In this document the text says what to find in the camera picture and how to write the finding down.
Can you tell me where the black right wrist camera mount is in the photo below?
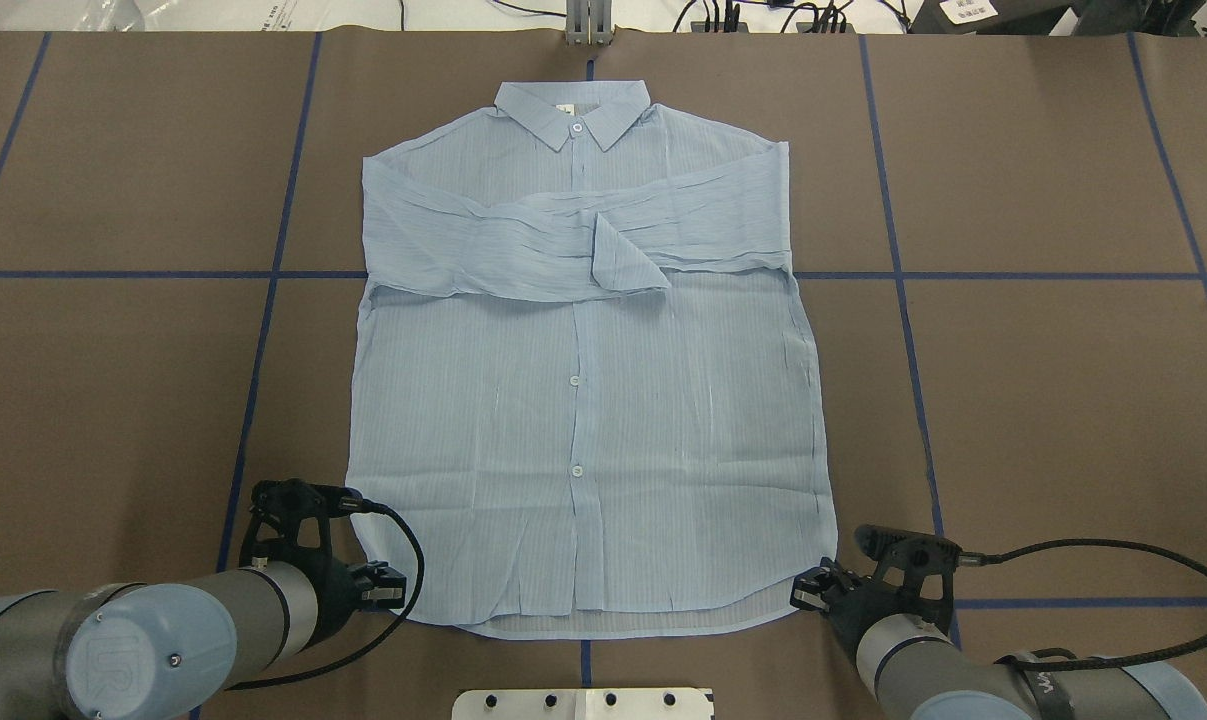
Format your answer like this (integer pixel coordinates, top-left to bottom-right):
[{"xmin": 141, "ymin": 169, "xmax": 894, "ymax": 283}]
[{"xmin": 855, "ymin": 523, "xmax": 961, "ymax": 636}]

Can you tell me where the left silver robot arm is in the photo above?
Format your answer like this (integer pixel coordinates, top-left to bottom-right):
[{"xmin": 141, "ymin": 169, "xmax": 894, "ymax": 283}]
[{"xmin": 0, "ymin": 555, "xmax": 408, "ymax": 719}]

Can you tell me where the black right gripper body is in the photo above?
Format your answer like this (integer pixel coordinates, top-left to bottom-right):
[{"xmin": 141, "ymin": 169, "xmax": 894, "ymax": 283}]
[{"xmin": 791, "ymin": 562, "xmax": 925, "ymax": 651}]

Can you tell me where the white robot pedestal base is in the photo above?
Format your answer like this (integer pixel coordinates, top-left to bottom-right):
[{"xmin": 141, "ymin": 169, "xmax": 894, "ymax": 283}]
[{"xmin": 451, "ymin": 687, "xmax": 716, "ymax": 719}]

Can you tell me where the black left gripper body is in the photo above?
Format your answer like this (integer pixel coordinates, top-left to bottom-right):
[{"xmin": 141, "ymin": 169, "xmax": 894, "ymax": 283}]
[{"xmin": 309, "ymin": 560, "xmax": 408, "ymax": 636}]

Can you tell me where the aluminium frame post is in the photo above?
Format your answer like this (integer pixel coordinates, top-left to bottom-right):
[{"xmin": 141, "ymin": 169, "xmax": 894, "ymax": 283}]
[{"xmin": 565, "ymin": 0, "xmax": 616, "ymax": 47}]

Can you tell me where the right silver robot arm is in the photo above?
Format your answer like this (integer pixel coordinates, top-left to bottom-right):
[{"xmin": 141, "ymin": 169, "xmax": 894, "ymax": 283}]
[{"xmin": 791, "ymin": 560, "xmax": 1207, "ymax": 719}]

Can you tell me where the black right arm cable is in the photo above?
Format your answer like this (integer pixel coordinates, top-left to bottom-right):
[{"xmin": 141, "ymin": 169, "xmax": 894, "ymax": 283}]
[{"xmin": 954, "ymin": 538, "xmax": 1207, "ymax": 673}]

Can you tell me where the light blue button shirt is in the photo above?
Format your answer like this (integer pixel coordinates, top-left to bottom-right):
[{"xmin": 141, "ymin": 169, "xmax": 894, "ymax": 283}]
[{"xmin": 346, "ymin": 81, "xmax": 839, "ymax": 640}]

